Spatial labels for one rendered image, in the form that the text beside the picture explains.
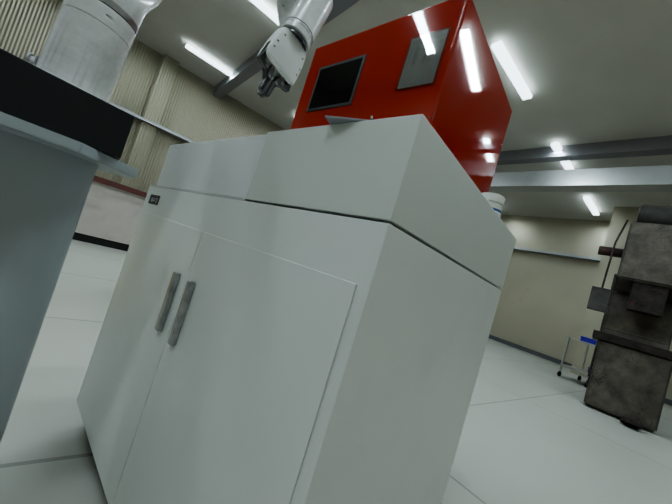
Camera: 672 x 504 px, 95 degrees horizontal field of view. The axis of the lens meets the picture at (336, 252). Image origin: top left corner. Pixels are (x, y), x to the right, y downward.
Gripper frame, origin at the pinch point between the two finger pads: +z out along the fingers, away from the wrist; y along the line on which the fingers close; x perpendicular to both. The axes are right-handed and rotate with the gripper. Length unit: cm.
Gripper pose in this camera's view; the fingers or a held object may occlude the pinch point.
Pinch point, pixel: (265, 88)
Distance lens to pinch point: 88.8
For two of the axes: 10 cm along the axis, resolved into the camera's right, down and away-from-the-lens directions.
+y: -5.5, -4.2, -7.2
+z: -4.2, 8.9, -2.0
